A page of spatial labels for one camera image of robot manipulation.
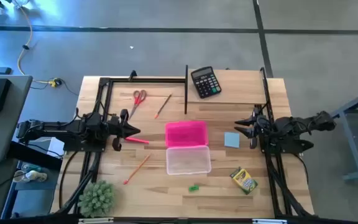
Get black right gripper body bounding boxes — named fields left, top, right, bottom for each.
left=249, top=105, right=270, bottom=149

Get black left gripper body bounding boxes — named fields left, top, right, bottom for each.
left=107, top=108, right=130, bottom=152

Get pink highlighter pen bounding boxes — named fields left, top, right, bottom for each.
left=124, top=136, right=150, bottom=145

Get red handled scissors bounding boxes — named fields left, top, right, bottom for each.
left=128, top=89, right=148, bottom=121

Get orange pencil pink eraser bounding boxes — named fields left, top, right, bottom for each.
left=122, top=153, right=152, bottom=185

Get brown pencil orange eraser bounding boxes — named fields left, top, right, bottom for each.
left=154, top=93, right=173, bottom=119

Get yellow green crayon box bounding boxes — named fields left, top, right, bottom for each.
left=229, top=167, right=259, bottom=196

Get clear pencil box pink lid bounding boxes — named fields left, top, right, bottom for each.
left=164, top=120, right=213, bottom=176

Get blue sticky note pad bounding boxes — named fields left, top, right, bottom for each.
left=223, top=131, right=241, bottom=149

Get black desk calculator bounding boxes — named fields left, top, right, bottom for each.
left=190, top=65, right=223, bottom=100

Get white box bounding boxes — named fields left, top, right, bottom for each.
left=27, top=136, right=66, bottom=159

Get green plant in white pot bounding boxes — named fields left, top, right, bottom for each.
left=77, top=180, right=116, bottom=218

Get blue grey metal table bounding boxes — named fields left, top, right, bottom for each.
left=330, top=85, right=358, bottom=182

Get grey desk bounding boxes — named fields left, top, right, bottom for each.
left=0, top=74, right=34, bottom=164

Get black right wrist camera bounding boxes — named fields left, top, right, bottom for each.
left=254, top=114, right=269, bottom=126

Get black aluminium frame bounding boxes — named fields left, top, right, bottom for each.
left=259, top=67, right=314, bottom=218
left=54, top=76, right=188, bottom=218

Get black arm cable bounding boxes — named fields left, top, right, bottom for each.
left=58, top=150, right=81, bottom=210

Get black table edge rail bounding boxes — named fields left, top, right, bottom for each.
left=0, top=216, right=358, bottom=224

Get yellow floor cable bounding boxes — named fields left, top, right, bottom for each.
left=16, top=5, right=53, bottom=85

